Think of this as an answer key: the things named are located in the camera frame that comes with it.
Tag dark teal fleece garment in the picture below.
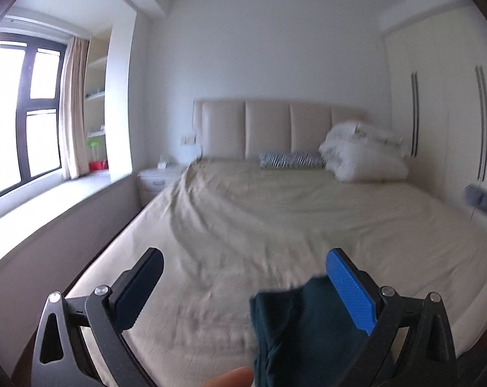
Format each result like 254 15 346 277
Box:
250 276 376 386

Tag person's left hand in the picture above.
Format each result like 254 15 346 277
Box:
203 367 254 387

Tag white folded duvet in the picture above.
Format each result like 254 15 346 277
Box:
319 121 409 183

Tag red box on sill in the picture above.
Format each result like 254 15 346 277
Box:
89 160 109 173

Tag white bedside table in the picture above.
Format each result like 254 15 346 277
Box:
138 164 187 206

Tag beige bed sheet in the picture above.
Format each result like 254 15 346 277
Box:
70 160 487 386

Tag zebra print pillow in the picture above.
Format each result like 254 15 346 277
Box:
258 152 325 170

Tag beige curtain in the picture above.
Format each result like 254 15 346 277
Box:
58 37 90 180

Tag beige padded headboard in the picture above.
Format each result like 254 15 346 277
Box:
193 99 368 160

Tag dark framed window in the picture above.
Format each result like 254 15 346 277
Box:
0 32 66 198

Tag cream wardrobe with dark handles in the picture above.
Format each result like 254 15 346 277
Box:
385 5 487 214

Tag white wall socket plate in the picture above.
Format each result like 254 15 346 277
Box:
181 134 196 146

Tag white wall shelf unit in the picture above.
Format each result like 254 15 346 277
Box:
84 29 112 162

